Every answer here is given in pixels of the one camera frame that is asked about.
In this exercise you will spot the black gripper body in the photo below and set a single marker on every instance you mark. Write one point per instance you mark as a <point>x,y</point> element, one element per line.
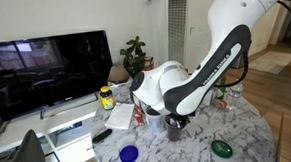
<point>184,116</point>

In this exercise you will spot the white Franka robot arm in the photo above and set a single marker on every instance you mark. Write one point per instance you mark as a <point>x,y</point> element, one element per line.
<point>198,78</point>

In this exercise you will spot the clear cup with brown beans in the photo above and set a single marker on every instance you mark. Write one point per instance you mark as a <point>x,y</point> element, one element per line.
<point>174,134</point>

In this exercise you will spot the clear cup with dark powder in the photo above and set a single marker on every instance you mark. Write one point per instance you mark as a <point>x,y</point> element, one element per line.
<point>154,122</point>

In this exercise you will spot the white bottle blue cap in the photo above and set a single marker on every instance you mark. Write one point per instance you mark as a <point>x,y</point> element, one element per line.
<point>209,100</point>

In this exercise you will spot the red ketchup packets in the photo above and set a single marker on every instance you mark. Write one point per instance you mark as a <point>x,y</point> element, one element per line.
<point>139,117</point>

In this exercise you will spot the green glass bottle red cap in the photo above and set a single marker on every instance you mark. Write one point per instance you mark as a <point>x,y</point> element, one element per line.
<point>221,90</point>

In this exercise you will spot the blue plastic lid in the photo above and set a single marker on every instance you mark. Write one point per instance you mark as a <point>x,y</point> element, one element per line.
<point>128,154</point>

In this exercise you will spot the clear plastic water bottle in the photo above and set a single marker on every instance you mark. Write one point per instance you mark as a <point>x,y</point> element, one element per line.
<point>235,94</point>

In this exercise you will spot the yellow lid vitamin jar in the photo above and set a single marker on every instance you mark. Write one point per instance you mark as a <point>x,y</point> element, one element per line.
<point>107,99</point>

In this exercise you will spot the open brown cardboard box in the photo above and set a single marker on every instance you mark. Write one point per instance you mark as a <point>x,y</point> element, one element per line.
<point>118,75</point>

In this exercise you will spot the black remote control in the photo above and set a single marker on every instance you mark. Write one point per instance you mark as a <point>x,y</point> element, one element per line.
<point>102,136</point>

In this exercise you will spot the green potted plant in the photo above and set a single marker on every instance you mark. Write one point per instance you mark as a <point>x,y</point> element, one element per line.
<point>134,58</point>

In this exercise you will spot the white door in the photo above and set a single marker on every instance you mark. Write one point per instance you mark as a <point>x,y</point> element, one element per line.
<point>197,21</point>

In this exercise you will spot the patterned floor rug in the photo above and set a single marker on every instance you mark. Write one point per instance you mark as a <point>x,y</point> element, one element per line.
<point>273,61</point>

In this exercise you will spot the white television stand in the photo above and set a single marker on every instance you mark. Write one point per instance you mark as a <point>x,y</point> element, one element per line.
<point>68,128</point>

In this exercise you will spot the black flat screen television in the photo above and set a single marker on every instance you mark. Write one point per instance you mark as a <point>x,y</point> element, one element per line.
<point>48,72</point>

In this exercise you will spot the black chair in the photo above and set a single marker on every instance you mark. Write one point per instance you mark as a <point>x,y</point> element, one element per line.
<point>26,157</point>

